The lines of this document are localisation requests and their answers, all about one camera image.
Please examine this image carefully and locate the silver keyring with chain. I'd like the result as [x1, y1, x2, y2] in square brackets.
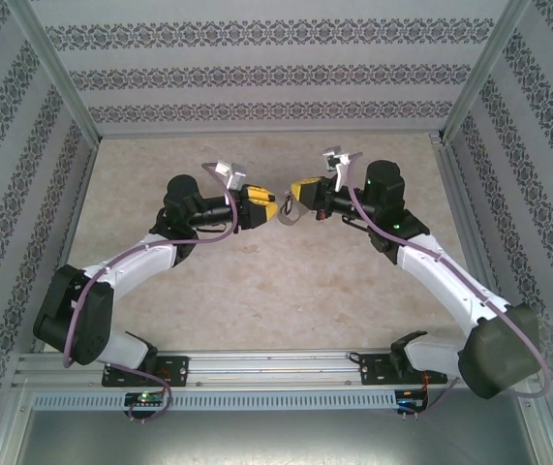
[278, 201, 309, 228]

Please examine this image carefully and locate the left circuit board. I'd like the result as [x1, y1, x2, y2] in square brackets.
[125, 391, 165, 407]

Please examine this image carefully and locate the circuit board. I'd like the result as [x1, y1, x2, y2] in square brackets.
[396, 388, 428, 412]
[125, 391, 165, 407]

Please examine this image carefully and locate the right circuit board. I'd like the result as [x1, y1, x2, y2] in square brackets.
[396, 388, 428, 412]

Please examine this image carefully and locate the grey metal sheet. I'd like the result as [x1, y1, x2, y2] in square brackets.
[12, 409, 541, 465]

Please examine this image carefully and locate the aluminium rear frame bar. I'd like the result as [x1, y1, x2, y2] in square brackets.
[96, 126, 446, 140]

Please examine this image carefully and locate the aluminium table edge rail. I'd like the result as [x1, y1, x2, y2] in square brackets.
[429, 134, 506, 311]

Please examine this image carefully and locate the aluminium frame post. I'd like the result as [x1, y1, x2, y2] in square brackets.
[4, 0, 103, 141]
[440, 0, 534, 144]

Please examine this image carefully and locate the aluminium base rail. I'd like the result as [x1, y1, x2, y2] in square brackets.
[14, 352, 461, 388]

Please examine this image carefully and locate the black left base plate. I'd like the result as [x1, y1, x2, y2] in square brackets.
[101, 356, 191, 388]

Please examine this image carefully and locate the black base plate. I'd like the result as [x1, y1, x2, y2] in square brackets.
[101, 356, 191, 388]
[358, 353, 445, 388]

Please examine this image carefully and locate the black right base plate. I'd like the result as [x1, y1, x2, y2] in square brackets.
[358, 353, 445, 388]

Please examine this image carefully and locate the slotted grey cable duct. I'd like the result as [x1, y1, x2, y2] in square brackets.
[31, 390, 398, 411]

